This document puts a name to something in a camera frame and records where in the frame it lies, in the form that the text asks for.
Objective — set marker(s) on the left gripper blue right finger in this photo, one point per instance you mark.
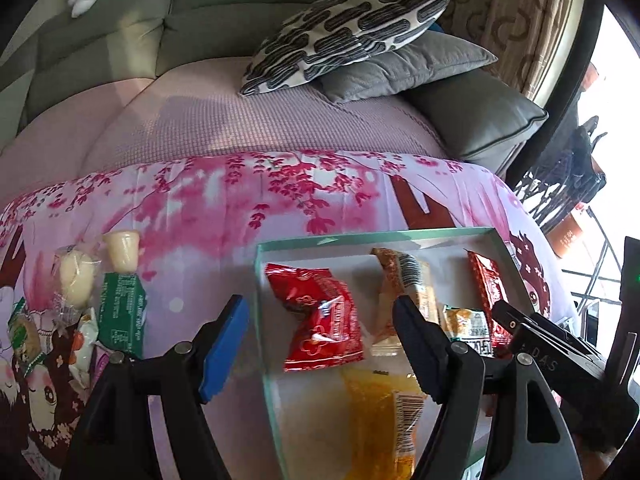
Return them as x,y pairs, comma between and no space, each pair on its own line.
425,345

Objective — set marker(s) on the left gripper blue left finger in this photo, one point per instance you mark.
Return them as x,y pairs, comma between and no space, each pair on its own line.
224,338

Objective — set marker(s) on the white green cracker packet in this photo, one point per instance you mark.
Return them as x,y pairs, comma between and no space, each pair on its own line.
469,326

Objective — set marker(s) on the yellow orange snack packet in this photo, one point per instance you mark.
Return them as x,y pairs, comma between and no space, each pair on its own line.
384,411

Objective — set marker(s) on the orange cream bread packet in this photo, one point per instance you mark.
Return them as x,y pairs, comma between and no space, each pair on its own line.
403,275

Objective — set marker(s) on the large red gold snack packet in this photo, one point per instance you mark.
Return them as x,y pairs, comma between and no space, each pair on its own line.
490,286

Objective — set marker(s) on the small red candy packet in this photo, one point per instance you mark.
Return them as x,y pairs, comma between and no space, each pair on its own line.
328,333

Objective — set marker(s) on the dark green snack packet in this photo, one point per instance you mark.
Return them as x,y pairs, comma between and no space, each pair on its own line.
121,317

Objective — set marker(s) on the yellow jelly cup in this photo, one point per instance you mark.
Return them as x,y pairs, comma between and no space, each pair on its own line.
123,250

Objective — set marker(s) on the clear round bun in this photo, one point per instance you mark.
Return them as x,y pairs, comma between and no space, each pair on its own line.
74,274

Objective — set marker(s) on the white orange snack packet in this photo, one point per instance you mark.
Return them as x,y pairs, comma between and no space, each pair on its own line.
81,356

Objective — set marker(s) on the green cow biscuit packet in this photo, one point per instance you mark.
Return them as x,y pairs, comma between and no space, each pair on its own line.
27,336

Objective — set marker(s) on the pink cartoon print blanket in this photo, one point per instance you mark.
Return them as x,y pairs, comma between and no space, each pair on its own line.
201,220

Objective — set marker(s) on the pink sofa cover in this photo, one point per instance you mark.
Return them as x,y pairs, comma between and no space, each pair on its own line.
195,110

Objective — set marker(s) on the grey cushion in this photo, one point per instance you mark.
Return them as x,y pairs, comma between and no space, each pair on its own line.
431,57

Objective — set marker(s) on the black white patterned pillow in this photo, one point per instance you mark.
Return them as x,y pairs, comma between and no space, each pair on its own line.
319,39

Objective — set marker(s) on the patterned beige curtain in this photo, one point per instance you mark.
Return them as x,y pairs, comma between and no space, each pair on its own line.
530,37

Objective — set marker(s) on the grey sofa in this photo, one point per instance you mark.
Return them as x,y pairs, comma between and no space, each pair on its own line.
125,39

